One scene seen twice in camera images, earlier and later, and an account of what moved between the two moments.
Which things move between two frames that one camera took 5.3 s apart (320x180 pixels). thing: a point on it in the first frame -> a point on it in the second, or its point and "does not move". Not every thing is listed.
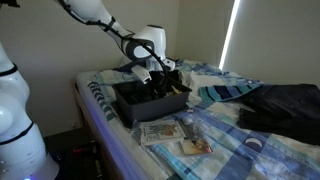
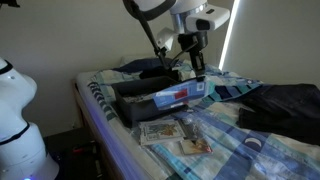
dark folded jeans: x=291 y=110 does not move
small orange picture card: x=196 y=146 does not move
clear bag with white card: x=165 y=131 does not move
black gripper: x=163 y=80 -> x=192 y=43
